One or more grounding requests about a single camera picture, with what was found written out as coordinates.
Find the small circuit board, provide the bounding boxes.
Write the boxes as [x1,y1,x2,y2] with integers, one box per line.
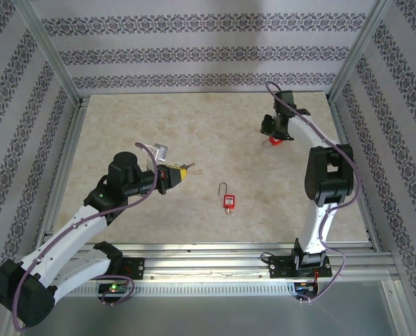
[294,282,319,297]
[98,283,129,298]

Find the grey metal sheet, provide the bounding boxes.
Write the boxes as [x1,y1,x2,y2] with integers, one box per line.
[18,295,400,336]

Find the purple cable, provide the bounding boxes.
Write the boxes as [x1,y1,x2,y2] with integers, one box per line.
[12,141,158,333]
[265,81,361,305]

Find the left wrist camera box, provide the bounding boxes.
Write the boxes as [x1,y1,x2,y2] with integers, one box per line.
[146,142,169,162]

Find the aluminium side rail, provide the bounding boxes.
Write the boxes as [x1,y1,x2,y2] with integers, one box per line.
[34,97,90,255]
[328,97,382,251]

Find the aluminium mounting rail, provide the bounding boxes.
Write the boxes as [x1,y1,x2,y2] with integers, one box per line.
[17,241,401,284]

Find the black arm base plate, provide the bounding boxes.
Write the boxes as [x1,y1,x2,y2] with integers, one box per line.
[118,257,146,281]
[268,254,332,280]

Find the aluminium frame post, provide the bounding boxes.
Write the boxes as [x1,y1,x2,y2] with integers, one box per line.
[15,0,83,106]
[328,0,398,104]

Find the perforated metal cable duct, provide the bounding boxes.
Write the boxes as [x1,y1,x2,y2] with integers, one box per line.
[59,282,298,297]

